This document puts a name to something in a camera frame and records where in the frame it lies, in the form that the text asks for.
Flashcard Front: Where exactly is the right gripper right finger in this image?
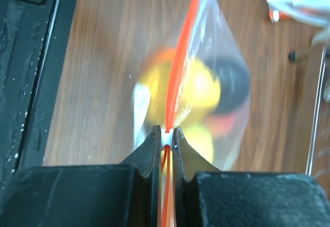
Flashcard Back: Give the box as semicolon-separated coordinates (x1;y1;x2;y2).
173;128;329;226

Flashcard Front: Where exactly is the yellow pear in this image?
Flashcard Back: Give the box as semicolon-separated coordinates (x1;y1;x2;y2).
181;123;213;164

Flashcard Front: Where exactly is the dark purple plum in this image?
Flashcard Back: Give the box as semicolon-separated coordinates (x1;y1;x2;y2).
205;57;251;115

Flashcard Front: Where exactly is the yellow mango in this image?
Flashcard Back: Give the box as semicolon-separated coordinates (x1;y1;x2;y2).
138;59;221;127

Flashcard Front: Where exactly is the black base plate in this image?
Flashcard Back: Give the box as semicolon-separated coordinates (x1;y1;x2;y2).
1;0;77;188

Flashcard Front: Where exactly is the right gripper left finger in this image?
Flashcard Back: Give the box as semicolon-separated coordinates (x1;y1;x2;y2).
1;126;161;226

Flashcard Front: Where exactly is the clear orange-zipper zip bag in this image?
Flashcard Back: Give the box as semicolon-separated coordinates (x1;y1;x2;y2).
132;0;251;226

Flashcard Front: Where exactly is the orange fruit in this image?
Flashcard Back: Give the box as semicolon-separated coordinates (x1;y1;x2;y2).
204;112;249;137

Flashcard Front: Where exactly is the metal dish rack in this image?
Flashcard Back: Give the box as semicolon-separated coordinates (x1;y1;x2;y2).
288;46;330;179

